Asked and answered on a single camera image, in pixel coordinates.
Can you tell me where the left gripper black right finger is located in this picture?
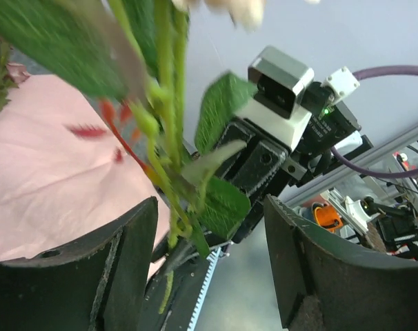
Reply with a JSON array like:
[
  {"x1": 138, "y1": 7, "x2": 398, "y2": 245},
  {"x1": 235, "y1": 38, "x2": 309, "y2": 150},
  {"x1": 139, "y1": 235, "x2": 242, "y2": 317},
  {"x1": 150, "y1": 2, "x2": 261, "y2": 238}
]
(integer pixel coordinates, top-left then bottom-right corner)
[{"x1": 264, "y1": 196, "x2": 418, "y2": 330}]

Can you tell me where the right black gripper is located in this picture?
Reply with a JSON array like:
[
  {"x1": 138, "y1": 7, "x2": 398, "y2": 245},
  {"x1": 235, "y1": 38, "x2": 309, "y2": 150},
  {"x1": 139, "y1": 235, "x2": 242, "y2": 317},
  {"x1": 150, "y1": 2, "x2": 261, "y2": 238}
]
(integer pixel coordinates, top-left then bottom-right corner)
[{"x1": 199, "y1": 119, "x2": 299, "y2": 241}]

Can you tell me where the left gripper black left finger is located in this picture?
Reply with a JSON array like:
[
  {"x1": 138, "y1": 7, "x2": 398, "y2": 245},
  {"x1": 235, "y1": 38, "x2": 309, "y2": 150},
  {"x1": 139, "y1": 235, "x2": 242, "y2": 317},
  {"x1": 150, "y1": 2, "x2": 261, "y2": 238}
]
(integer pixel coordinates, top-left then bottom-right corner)
[{"x1": 0, "y1": 197, "x2": 158, "y2": 330}]

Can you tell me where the purple pink wrapping paper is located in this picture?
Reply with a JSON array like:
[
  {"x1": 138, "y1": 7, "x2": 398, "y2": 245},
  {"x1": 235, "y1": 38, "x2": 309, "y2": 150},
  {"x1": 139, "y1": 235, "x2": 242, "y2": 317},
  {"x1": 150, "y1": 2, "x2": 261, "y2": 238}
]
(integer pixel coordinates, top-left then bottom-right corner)
[{"x1": 0, "y1": 74, "x2": 157, "y2": 261}]

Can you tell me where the pink peony bud stem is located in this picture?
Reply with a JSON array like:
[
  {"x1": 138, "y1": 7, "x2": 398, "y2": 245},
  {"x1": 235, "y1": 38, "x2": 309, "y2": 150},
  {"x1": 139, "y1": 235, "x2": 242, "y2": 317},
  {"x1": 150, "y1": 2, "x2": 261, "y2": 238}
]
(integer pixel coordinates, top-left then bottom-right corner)
[{"x1": 0, "y1": 0, "x2": 267, "y2": 314}]

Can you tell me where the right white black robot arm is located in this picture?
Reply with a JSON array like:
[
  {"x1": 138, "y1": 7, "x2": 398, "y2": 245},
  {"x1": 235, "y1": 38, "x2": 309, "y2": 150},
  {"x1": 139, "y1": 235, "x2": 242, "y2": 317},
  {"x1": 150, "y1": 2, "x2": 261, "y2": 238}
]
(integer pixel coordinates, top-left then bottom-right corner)
[{"x1": 195, "y1": 77, "x2": 361, "y2": 242}]

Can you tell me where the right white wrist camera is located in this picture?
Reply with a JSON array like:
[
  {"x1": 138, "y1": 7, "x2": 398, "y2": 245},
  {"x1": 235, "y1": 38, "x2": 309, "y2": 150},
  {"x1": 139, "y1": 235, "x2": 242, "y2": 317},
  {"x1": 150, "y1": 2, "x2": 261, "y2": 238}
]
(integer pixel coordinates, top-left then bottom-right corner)
[{"x1": 235, "y1": 45, "x2": 361, "y2": 152}]

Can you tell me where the light blue slotted cable duct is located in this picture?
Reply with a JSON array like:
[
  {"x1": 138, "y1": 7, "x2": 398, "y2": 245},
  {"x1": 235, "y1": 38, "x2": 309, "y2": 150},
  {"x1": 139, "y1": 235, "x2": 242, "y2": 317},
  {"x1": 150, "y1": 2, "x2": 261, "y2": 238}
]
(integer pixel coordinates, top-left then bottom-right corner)
[{"x1": 187, "y1": 245, "x2": 230, "y2": 331}]

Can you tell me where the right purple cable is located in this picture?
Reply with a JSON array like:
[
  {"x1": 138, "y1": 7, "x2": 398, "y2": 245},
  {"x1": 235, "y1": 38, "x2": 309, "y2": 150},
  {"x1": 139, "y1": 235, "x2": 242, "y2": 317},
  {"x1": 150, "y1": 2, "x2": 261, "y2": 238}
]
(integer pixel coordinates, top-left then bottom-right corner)
[{"x1": 329, "y1": 64, "x2": 418, "y2": 180}]

